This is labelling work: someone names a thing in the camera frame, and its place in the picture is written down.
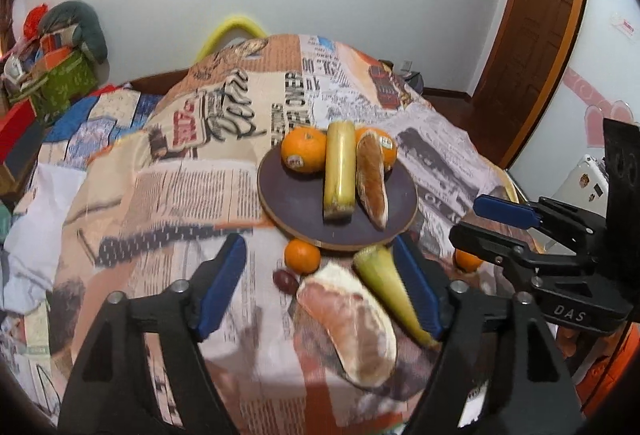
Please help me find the brown wooden door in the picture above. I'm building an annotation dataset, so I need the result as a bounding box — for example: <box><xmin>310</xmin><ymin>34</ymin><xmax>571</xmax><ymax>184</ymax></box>
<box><xmin>470</xmin><ymin>0</ymin><xmax>585</xmax><ymax>169</ymax></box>

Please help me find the yellow hoop behind bed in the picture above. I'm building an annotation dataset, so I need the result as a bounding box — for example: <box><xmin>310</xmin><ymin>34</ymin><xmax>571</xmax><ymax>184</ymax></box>
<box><xmin>194</xmin><ymin>15</ymin><xmax>267</xmax><ymax>62</ymax></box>

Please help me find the small mandarin right side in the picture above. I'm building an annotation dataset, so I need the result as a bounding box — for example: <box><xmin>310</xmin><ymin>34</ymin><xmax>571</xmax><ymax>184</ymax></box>
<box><xmin>454</xmin><ymin>249</ymin><xmax>484</xmax><ymax>273</ymax></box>

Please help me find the newspaper print bed cover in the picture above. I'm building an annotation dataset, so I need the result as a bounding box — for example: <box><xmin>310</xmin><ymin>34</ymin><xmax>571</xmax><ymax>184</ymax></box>
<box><xmin>1</xmin><ymin>34</ymin><xmax>515</xmax><ymax>434</ymax></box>

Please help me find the white device with stickers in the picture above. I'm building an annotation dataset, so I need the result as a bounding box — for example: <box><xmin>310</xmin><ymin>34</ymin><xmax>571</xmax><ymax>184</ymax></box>
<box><xmin>552</xmin><ymin>155</ymin><xmax>608</xmax><ymax>218</ymax></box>

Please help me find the pink striped curtain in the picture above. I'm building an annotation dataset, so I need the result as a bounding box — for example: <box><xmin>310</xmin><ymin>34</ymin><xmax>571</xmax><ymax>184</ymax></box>
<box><xmin>0</xmin><ymin>0</ymin><xmax>16</xmax><ymax>55</ymax></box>

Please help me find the dark red grape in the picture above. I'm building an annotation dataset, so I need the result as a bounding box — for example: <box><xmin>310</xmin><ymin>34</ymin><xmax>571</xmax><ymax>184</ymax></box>
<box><xmin>272</xmin><ymin>269</ymin><xmax>299</xmax><ymax>296</ymax></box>

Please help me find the orange with Dole sticker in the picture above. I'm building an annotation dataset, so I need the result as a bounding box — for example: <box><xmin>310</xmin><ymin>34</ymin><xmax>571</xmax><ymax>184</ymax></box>
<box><xmin>356</xmin><ymin>126</ymin><xmax>397</xmax><ymax>172</ymax></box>

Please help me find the dark purple round plate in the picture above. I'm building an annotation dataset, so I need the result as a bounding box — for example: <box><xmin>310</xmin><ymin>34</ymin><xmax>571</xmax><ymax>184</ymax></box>
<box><xmin>257</xmin><ymin>146</ymin><xmax>418</xmax><ymax>252</ymax></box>

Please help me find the red and blue box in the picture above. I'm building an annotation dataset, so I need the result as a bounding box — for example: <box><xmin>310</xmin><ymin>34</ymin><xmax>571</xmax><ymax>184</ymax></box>
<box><xmin>0</xmin><ymin>99</ymin><xmax>44</xmax><ymax>196</ymax></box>

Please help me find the yellow sugarcane piece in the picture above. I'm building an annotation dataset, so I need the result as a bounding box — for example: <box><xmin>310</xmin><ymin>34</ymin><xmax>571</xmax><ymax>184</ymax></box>
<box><xmin>323</xmin><ymin>121</ymin><xmax>356</xmax><ymax>221</ymax></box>

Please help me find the green patterned box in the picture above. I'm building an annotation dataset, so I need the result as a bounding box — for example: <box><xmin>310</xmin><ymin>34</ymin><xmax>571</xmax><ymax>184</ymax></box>
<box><xmin>9</xmin><ymin>51</ymin><xmax>98</xmax><ymax>125</ymax></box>

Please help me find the small mandarin near plate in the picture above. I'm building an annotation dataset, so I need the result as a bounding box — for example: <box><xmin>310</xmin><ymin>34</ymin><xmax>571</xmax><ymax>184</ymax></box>
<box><xmin>283</xmin><ymin>239</ymin><xmax>322</xmax><ymax>275</ymax></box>

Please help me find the orange with barcode sticker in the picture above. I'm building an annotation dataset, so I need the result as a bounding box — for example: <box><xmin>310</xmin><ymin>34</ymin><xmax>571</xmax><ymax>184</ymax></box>
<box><xmin>280</xmin><ymin>126</ymin><xmax>326</xmax><ymax>174</ymax></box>

